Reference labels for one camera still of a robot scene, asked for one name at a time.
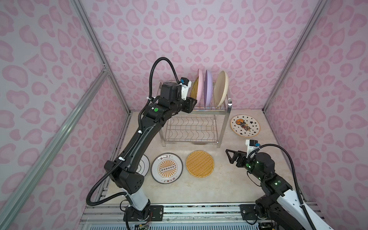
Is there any purple plate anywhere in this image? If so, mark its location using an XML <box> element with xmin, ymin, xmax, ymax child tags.
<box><xmin>204</xmin><ymin>70</ymin><xmax>213</xmax><ymax>107</ymax></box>

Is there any pink plate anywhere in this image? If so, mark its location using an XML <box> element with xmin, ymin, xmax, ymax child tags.
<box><xmin>196</xmin><ymin>69</ymin><xmax>204</xmax><ymax>105</ymax></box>

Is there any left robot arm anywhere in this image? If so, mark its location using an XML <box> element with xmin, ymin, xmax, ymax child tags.
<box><xmin>104</xmin><ymin>80</ymin><xmax>197</xmax><ymax>220</ymax></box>

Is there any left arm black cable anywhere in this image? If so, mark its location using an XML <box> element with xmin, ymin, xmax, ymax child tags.
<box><xmin>86</xmin><ymin>57</ymin><xmax>180</xmax><ymax>207</ymax></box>

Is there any green yellow woven plate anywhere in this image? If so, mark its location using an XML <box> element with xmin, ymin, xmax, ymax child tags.
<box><xmin>190</xmin><ymin>77</ymin><xmax>199</xmax><ymax>99</ymax></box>

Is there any white plate orange sunburst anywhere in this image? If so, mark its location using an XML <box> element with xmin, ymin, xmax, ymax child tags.
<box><xmin>151</xmin><ymin>153</ymin><xmax>184</xmax><ymax>184</ymax></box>

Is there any aluminium frame profile right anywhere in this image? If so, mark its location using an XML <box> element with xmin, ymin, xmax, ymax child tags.
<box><xmin>262</xmin><ymin>0</ymin><xmax>329</xmax><ymax>114</ymax></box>

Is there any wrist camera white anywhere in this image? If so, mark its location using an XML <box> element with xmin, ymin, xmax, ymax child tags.
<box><xmin>245</xmin><ymin>140</ymin><xmax>260</xmax><ymax>156</ymax></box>
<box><xmin>179</xmin><ymin>77</ymin><xmax>192</xmax><ymax>101</ymax></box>

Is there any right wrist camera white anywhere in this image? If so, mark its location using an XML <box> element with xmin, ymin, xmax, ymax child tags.
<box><xmin>245</xmin><ymin>140</ymin><xmax>260</xmax><ymax>156</ymax></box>

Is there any white plate black rim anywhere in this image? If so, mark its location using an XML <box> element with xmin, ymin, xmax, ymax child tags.
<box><xmin>136</xmin><ymin>155</ymin><xmax>150</xmax><ymax>176</ymax></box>

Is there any stainless steel dish rack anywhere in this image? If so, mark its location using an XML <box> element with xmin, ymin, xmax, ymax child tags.
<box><xmin>159</xmin><ymin>92</ymin><xmax>232</xmax><ymax>148</ymax></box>

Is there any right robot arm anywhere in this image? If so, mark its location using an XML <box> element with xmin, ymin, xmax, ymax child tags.
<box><xmin>225</xmin><ymin>149</ymin><xmax>332</xmax><ymax>230</ymax></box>

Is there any cream beige plate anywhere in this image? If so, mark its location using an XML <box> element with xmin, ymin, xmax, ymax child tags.
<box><xmin>214</xmin><ymin>71</ymin><xmax>229</xmax><ymax>107</ymax></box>

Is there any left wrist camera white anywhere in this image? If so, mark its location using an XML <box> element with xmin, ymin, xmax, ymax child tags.
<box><xmin>179</xmin><ymin>77</ymin><xmax>192</xmax><ymax>101</ymax></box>

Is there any aluminium frame profile left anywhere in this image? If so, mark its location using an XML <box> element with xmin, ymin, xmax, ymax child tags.
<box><xmin>1</xmin><ymin>1</ymin><xmax>127</xmax><ymax>230</ymax></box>

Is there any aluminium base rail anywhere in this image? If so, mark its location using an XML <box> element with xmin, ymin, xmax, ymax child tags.
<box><xmin>77</xmin><ymin>183</ymin><xmax>328</xmax><ymax>230</ymax></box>

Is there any orange woven pattern plate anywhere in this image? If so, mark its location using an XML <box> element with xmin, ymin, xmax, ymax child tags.
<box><xmin>186</xmin><ymin>150</ymin><xmax>214</xmax><ymax>178</ymax></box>

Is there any white star cartoon plate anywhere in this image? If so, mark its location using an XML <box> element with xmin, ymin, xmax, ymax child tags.
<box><xmin>230</xmin><ymin>115</ymin><xmax>261</xmax><ymax>138</ymax></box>

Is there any aluminium frame profile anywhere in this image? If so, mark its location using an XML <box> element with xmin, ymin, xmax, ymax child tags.
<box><xmin>262</xmin><ymin>0</ymin><xmax>329</xmax><ymax>114</ymax></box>
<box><xmin>1</xmin><ymin>1</ymin><xmax>127</xmax><ymax>230</ymax></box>

